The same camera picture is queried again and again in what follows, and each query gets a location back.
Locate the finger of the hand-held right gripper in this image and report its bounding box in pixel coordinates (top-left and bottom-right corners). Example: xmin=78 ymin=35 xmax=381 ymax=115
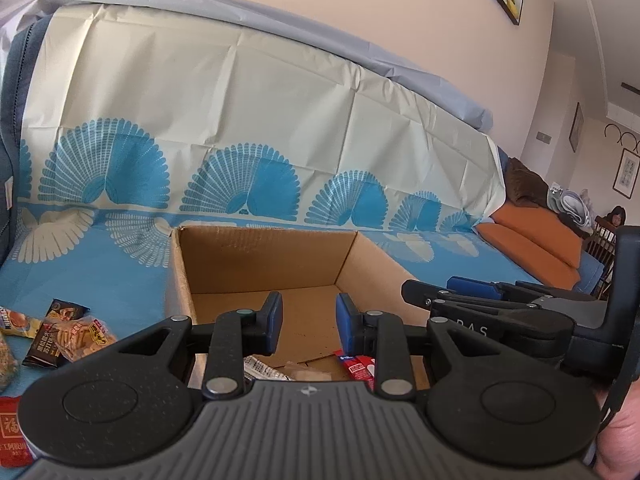
xmin=401 ymin=279 xmax=577 ymax=362
xmin=446 ymin=275 xmax=547 ymax=303

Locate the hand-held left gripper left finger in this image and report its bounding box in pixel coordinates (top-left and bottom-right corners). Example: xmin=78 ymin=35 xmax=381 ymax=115
xmin=119 ymin=291 xmax=285 ymax=402

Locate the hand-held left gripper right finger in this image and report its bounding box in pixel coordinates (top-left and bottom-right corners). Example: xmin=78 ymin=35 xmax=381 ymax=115
xmin=335 ymin=292 xmax=497 ymax=402

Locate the red white snack packet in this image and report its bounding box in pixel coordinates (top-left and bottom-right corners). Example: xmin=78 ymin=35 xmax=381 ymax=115
xmin=334 ymin=349 xmax=377 ymax=392

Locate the white snack bar packet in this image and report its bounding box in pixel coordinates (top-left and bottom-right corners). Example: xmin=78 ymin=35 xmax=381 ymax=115
xmin=244 ymin=355 xmax=297 ymax=382

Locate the brown cardboard box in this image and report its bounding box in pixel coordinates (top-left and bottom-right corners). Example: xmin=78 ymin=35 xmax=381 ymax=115
xmin=165 ymin=225 xmax=437 ymax=392

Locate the orange cracker packet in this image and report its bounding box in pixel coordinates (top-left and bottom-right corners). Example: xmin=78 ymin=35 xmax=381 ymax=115
xmin=52 ymin=315 xmax=119 ymax=362

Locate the dark brown snack packet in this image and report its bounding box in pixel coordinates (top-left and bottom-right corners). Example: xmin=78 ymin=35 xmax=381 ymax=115
xmin=22 ymin=298 xmax=91 ymax=369

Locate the yellow snack bar packet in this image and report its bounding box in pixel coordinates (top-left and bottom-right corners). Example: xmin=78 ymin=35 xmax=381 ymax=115
xmin=0 ymin=307 xmax=44 ymax=339

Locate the green grainy snack packet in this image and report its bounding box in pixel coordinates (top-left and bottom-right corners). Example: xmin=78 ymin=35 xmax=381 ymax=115
xmin=0 ymin=336 xmax=22 ymax=394

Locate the large red snack packet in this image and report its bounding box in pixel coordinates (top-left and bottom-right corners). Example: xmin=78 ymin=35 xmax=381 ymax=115
xmin=0 ymin=394 xmax=35 ymax=467

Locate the person's right hand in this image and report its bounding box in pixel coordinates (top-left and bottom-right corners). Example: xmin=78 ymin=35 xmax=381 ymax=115
xmin=594 ymin=379 xmax=640 ymax=480

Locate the orange cushion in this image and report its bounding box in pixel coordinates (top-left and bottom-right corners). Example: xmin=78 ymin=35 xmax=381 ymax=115
xmin=492 ymin=202 xmax=585 ymax=267
xmin=474 ymin=222 xmax=582 ymax=292

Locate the wooden chair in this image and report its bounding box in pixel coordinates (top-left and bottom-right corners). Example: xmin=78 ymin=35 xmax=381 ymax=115
xmin=584 ymin=215 xmax=620 ymax=273

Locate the grey white clothes pile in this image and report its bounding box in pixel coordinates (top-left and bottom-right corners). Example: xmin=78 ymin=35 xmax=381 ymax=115
xmin=547 ymin=184 xmax=597 ymax=227

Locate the brown cloth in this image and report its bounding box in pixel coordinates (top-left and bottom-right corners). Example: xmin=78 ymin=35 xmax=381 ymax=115
xmin=502 ymin=157 xmax=552 ymax=207

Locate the framed calligraphy picture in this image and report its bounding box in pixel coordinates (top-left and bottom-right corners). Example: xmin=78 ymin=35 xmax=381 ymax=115
xmin=612 ymin=148 xmax=640 ymax=199

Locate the blue fan-print sheet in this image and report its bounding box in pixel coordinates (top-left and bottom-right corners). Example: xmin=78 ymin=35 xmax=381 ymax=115
xmin=0 ymin=4 xmax=507 ymax=401

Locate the grey sofa cover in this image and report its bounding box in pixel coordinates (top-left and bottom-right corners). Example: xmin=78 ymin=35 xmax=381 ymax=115
xmin=0 ymin=0 xmax=495 ymax=133

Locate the blue sofa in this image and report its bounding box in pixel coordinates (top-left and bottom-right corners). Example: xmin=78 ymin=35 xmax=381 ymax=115
xmin=0 ymin=12 xmax=56 ymax=266

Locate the black ring wall decoration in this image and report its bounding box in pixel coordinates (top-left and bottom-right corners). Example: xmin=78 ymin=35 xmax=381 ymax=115
xmin=603 ymin=122 xmax=640 ymax=154

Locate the small framed wall picture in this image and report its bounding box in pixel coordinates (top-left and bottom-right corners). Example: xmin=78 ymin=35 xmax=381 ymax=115
xmin=568 ymin=102 xmax=585 ymax=154

